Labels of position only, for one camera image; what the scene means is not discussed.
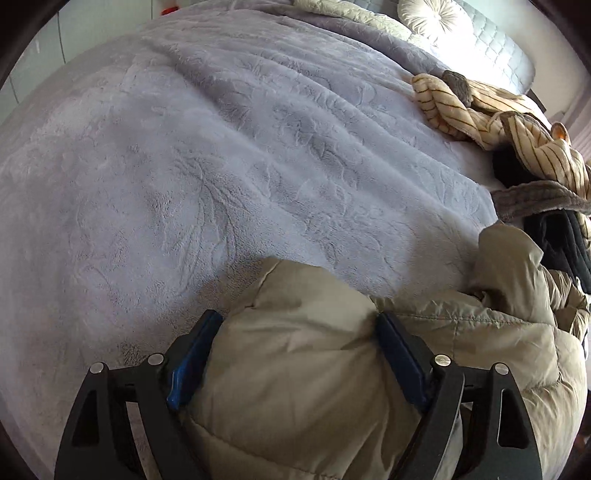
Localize round white pleated pillow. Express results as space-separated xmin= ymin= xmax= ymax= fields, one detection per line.
xmin=397 ymin=0 xmax=472 ymax=47

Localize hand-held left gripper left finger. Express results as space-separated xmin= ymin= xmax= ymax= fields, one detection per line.
xmin=55 ymin=310 xmax=225 ymax=480

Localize lilac embossed fleece blanket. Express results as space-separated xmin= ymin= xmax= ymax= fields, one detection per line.
xmin=0 ymin=2 xmax=513 ymax=480

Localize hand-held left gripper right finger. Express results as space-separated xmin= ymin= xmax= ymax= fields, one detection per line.
xmin=376 ymin=314 xmax=543 ymax=480

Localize cream quilted garment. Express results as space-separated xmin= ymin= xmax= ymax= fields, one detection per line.
xmin=293 ymin=0 xmax=411 ymax=40

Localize white wardrobe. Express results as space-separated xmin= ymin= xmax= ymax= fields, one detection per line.
xmin=0 ymin=9 xmax=70 ymax=104

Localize beige striped robe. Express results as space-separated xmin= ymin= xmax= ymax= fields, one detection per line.
xmin=411 ymin=69 xmax=591 ymax=222

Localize beige puffer jacket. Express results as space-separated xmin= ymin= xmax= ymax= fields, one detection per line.
xmin=178 ymin=224 xmax=591 ymax=480

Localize grey quilted headboard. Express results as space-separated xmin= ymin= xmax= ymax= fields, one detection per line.
xmin=443 ymin=0 xmax=536 ymax=93

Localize black folded garment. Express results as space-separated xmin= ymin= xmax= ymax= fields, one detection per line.
xmin=492 ymin=143 xmax=591 ymax=296

